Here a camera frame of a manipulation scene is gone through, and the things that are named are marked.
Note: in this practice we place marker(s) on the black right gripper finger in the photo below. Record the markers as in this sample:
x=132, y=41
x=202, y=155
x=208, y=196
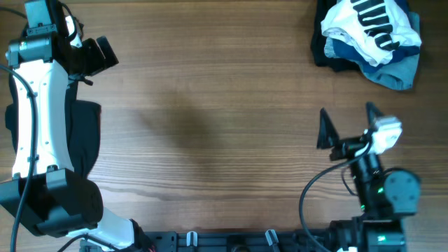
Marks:
x=373, y=114
x=327, y=134

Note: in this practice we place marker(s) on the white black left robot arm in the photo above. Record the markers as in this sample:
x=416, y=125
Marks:
x=56, y=136

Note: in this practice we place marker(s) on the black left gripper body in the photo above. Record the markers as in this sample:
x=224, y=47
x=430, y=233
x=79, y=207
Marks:
x=91, y=60

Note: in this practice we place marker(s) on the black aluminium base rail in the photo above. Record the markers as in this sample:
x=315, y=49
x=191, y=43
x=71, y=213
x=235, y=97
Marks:
x=270, y=240

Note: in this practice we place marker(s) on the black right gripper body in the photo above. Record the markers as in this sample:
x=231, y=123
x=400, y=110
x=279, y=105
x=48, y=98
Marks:
x=345, y=148

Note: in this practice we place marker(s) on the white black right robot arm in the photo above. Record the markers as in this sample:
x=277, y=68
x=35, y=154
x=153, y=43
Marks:
x=386, y=196

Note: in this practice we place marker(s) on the black polo shirt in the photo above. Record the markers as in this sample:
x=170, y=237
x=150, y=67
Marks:
x=82, y=125

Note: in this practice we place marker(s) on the white t-shirt black print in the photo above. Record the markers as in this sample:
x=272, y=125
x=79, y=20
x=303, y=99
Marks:
x=374, y=28

